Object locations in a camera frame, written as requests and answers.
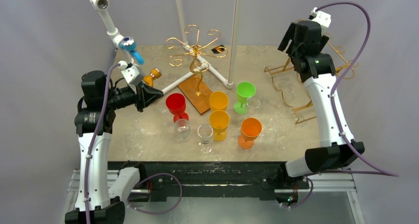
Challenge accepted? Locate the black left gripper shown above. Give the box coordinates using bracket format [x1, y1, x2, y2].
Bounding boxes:
[104, 79, 163, 112]

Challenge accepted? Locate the gold wire wine glass rack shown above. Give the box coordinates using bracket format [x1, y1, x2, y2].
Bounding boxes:
[264, 32, 355, 124]

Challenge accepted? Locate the yellow wine glass front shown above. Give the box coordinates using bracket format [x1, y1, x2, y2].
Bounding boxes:
[209, 110, 230, 142]

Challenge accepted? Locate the yellow wine glass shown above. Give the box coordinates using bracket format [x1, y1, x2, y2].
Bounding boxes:
[209, 110, 230, 142]
[209, 91, 229, 111]

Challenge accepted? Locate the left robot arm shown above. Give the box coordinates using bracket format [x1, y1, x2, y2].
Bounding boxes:
[65, 71, 164, 224]

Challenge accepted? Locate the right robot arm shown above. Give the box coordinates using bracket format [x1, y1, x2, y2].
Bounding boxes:
[277, 20, 365, 188]

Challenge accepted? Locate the red plastic wine glass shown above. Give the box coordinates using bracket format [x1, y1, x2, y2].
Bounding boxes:
[166, 93, 189, 122]

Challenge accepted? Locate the clear wine glass left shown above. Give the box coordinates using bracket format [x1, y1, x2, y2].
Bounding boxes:
[174, 119, 191, 141]

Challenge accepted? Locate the clear wine glass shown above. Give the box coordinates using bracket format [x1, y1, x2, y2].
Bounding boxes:
[197, 124, 213, 153]
[174, 119, 191, 141]
[245, 97, 260, 113]

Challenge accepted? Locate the clear wine glass middle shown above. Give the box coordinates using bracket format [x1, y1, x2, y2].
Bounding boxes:
[197, 124, 213, 153]

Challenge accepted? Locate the yellow wine glass rear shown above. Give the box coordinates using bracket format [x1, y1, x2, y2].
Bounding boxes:
[209, 91, 229, 111]

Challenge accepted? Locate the green plastic wine glass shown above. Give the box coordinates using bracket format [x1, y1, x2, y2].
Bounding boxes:
[233, 82, 256, 114]

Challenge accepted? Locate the clear wine glass right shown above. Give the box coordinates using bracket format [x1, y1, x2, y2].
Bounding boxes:
[245, 97, 260, 113]

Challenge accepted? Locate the orange plastic wine glass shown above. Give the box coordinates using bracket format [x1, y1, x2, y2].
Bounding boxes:
[238, 117, 262, 149]

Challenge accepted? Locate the wooden base board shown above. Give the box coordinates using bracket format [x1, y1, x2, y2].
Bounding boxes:
[178, 75, 212, 115]

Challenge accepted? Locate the gold scroll glass tree stand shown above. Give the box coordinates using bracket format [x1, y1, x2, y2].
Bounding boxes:
[165, 24, 228, 81]

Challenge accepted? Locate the black orange small clip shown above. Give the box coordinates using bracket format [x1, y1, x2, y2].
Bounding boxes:
[211, 45, 226, 54]

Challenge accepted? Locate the orange faucet handle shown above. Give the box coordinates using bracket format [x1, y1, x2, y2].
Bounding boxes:
[142, 68, 162, 87]

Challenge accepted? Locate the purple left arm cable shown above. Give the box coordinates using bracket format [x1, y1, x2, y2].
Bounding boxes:
[84, 62, 122, 224]

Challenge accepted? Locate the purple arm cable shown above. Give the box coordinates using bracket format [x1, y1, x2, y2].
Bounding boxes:
[314, 1, 399, 178]
[84, 62, 122, 224]

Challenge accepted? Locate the blue faucet handle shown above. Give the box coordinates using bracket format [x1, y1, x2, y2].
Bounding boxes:
[120, 37, 144, 65]

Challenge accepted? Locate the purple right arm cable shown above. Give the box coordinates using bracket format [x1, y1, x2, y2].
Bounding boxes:
[314, 1, 399, 178]

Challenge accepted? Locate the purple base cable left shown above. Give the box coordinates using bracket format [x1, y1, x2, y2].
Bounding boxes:
[126, 173, 183, 216]

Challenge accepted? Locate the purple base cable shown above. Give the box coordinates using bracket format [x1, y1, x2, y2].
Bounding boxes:
[126, 173, 183, 216]
[278, 177, 314, 210]

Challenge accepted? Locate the white PVC pipe frame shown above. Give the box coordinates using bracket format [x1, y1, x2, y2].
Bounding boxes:
[89, 0, 237, 93]

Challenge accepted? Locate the black table front rail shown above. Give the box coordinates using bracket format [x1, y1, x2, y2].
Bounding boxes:
[108, 161, 311, 203]

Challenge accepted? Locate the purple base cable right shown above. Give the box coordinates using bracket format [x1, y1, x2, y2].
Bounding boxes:
[278, 177, 314, 210]

